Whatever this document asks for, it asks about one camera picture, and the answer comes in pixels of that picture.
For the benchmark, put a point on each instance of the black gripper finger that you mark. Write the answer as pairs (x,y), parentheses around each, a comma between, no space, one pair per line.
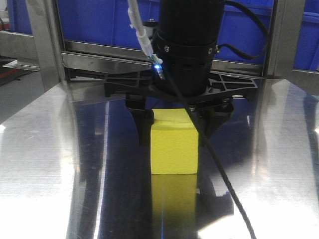
(210,121)
(144,119)

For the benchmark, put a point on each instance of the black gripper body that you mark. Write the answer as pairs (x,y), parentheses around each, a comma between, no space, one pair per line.
(216,91)

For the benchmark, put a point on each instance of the yellow foam block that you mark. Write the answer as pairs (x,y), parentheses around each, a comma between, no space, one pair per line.
(174,143)

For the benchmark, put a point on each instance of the blue bin behind arm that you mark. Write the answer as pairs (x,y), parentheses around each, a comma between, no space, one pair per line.
(106,22)

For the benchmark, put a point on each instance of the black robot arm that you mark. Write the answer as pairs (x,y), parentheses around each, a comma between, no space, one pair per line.
(185,39)

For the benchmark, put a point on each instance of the stainless steel shelf rack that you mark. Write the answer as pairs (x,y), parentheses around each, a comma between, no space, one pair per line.
(43,49)

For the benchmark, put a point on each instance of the blue bin far right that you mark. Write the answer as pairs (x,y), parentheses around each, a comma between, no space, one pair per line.
(307,54)

